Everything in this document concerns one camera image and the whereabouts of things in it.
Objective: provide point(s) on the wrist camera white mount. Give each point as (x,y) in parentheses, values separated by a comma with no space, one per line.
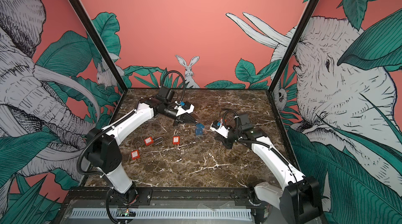
(218,127)
(184,107)

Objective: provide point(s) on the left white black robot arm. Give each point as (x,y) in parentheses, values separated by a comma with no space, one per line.
(102,155)

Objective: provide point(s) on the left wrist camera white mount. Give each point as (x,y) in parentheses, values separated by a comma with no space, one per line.
(184,107)

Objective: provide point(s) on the red padlock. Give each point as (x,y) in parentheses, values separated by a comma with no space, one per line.
(176,140)
(136,153)

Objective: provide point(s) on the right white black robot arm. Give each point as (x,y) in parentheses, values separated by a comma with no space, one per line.
(298,198)

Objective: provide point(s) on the white slotted cable duct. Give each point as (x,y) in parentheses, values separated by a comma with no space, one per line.
(162,213)

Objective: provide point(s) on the red padlock centre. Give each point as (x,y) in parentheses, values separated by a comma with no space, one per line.
(176,140)

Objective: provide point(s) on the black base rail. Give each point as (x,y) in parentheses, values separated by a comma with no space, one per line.
(241,196)

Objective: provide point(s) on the red padlock open shackle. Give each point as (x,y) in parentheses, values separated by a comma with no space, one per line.
(149,141)

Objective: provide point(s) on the right black frame post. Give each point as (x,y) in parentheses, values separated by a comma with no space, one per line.
(294,41)

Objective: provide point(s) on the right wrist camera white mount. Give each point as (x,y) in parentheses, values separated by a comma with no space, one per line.
(218,127)

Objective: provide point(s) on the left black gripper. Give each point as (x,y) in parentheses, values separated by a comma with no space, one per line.
(180,120)

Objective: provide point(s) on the black frame post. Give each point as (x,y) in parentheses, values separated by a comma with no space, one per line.
(95,37)
(294,41)

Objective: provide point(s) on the left black frame post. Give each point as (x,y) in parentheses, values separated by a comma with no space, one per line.
(95,37)

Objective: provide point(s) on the red padlock near left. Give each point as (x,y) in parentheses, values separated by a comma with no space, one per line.
(136,153)

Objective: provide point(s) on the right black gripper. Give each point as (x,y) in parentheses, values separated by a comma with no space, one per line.
(226,142)

